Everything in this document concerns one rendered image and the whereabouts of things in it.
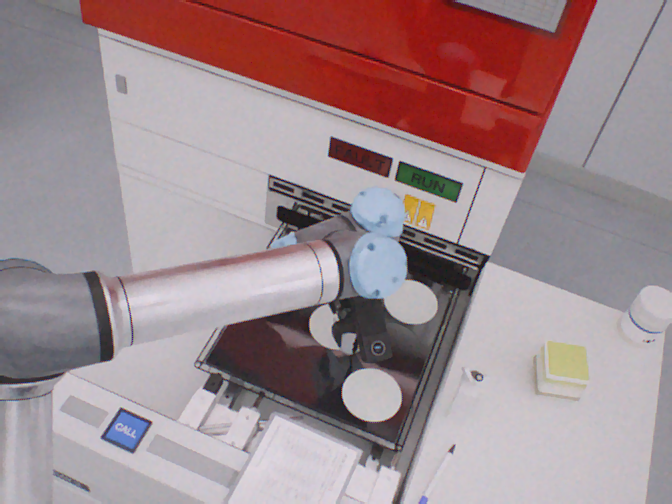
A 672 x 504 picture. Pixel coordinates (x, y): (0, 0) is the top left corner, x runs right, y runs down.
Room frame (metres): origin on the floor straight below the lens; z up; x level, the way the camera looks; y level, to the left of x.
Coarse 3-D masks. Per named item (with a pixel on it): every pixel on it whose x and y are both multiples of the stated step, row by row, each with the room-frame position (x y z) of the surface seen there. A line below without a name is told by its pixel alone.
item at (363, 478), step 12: (216, 408) 0.57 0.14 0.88; (216, 420) 0.55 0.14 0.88; (228, 420) 0.55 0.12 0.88; (204, 432) 0.52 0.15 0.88; (216, 432) 0.53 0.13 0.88; (252, 444) 0.52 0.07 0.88; (360, 468) 0.51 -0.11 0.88; (360, 480) 0.49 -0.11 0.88; (372, 480) 0.49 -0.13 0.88; (348, 492) 0.46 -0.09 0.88; (360, 492) 0.47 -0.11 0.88
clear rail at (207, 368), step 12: (216, 372) 0.62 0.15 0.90; (240, 384) 0.61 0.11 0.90; (252, 384) 0.61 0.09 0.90; (264, 396) 0.60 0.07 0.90; (276, 396) 0.60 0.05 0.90; (300, 408) 0.58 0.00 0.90; (312, 408) 0.59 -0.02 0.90; (324, 420) 0.57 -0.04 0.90; (336, 420) 0.57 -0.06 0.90; (348, 432) 0.56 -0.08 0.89; (360, 432) 0.56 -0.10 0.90; (384, 444) 0.55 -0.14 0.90; (396, 444) 0.55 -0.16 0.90
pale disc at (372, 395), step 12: (360, 372) 0.67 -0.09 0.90; (372, 372) 0.68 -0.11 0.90; (384, 372) 0.68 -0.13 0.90; (348, 384) 0.64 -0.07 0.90; (360, 384) 0.65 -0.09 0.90; (372, 384) 0.65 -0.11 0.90; (384, 384) 0.66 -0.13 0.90; (396, 384) 0.66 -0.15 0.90; (348, 396) 0.62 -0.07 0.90; (360, 396) 0.63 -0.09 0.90; (372, 396) 0.63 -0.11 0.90; (384, 396) 0.63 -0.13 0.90; (396, 396) 0.64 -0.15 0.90; (348, 408) 0.60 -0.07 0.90; (360, 408) 0.60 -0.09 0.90; (372, 408) 0.61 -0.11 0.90; (384, 408) 0.61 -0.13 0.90; (396, 408) 0.61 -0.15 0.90; (372, 420) 0.58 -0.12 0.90
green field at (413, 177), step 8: (400, 168) 0.97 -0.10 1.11; (408, 168) 0.96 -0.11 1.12; (400, 176) 0.97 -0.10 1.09; (408, 176) 0.96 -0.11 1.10; (416, 176) 0.96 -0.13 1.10; (424, 176) 0.96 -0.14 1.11; (432, 176) 0.95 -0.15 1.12; (408, 184) 0.96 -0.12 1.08; (416, 184) 0.96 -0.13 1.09; (424, 184) 0.96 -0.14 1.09; (432, 184) 0.95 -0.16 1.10; (440, 184) 0.95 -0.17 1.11; (448, 184) 0.95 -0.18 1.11; (456, 184) 0.94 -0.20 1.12; (432, 192) 0.95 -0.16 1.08; (440, 192) 0.95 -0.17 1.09; (448, 192) 0.94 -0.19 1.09; (456, 192) 0.94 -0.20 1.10
